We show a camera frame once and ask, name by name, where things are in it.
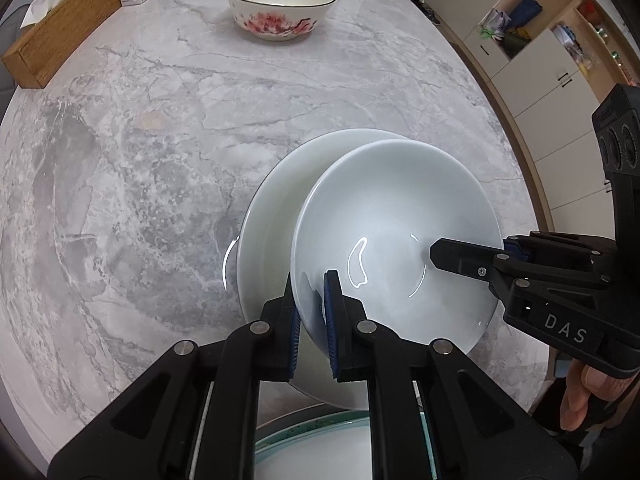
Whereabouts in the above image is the teal floral plate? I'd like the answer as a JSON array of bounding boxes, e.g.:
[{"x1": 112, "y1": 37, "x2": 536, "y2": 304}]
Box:
[{"x1": 252, "y1": 406, "x2": 434, "y2": 480}]

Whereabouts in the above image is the large white bowl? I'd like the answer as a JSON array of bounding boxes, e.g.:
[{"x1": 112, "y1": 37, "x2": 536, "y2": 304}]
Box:
[{"x1": 236, "y1": 129, "x2": 398, "y2": 411}]

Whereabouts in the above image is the small white bowl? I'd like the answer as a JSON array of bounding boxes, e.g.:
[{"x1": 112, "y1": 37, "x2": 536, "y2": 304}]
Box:
[{"x1": 291, "y1": 139, "x2": 502, "y2": 353}]

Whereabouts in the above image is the pink floral bowl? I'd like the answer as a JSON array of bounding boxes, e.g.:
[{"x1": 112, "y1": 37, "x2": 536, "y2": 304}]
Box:
[{"x1": 228, "y1": 0, "x2": 337, "y2": 41}]

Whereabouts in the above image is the person right hand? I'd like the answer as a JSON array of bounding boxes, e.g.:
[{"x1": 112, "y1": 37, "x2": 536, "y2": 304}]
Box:
[{"x1": 560, "y1": 360, "x2": 634, "y2": 431}]

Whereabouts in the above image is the blue bag in shelf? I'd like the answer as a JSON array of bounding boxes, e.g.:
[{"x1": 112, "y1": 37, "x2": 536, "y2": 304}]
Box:
[{"x1": 509, "y1": 0, "x2": 542, "y2": 28}]

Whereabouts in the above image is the wooden tissue box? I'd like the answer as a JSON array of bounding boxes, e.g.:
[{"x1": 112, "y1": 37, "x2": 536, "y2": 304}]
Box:
[{"x1": 2, "y1": 0, "x2": 122, "y2": 89}]

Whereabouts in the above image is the cream wall cabinet unit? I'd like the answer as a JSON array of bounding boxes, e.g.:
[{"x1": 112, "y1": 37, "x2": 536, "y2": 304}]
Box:
[{"x1": 419, "y1": 0, "x2": 639, "y2": 237}]

